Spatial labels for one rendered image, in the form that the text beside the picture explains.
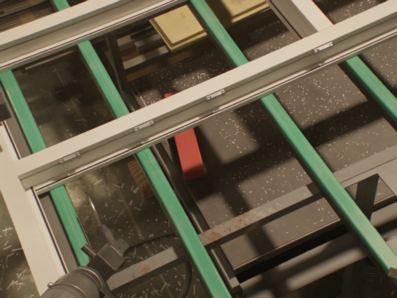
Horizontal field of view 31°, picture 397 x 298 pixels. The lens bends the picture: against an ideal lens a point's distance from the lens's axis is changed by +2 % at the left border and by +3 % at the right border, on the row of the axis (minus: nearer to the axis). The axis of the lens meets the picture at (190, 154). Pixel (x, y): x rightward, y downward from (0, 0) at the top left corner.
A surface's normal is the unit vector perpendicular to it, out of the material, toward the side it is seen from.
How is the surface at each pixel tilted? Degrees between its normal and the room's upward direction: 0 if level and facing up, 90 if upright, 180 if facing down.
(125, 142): 90
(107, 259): 50
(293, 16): 90
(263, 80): 90
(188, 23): 0
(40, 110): 0
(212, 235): 0
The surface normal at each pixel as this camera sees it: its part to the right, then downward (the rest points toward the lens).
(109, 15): 0.43, 0.70
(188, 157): -0.10, -0.59
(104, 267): -0.27, 0.27
